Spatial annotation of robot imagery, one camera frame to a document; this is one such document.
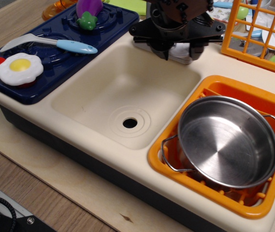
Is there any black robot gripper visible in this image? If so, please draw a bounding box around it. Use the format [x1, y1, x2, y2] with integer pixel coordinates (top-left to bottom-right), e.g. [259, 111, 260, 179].
[129, 0, 226, 60]

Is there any grey toy faucet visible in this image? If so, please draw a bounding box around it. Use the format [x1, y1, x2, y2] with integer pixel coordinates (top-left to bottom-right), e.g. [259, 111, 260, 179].
[133, 4, 201, 65]

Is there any cream toy sink unit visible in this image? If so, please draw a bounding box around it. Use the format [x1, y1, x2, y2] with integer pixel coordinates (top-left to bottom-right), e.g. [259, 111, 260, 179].
[0, 34, 275, 232]

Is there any purple toy eggplant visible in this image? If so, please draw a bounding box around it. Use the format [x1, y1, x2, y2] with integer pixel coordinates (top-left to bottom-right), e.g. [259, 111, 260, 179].
[76, 0, 103, 30]

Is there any orange transparent plastic lid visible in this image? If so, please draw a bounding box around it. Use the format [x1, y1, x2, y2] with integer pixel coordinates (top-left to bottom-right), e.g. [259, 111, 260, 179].
[42, 0, 78, 21]

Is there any white toy fried egg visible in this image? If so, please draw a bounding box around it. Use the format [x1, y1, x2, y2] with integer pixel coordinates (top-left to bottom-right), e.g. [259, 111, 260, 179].
[0, 53, 43, 86]

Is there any orange dish drainer basket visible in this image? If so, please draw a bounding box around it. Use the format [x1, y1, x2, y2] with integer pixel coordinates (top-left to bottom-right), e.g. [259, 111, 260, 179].
[148, 75, 275, 219]

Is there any orange wire dish rack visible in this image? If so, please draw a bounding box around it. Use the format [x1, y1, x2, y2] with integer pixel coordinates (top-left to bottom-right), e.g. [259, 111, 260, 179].
[221, 0, 275, 72]

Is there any blue handled grey spoon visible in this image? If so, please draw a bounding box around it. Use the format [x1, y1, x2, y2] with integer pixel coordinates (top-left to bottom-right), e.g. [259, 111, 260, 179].
[0, 33, 98, 54]

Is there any steel pan with handles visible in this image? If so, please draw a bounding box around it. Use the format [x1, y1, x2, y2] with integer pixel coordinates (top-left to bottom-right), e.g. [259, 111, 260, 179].
[161, 95, 275, 189]

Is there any black metal base plate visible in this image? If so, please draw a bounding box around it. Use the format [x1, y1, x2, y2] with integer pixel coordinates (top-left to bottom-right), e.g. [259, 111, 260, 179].
[0, 215, 55, 232]

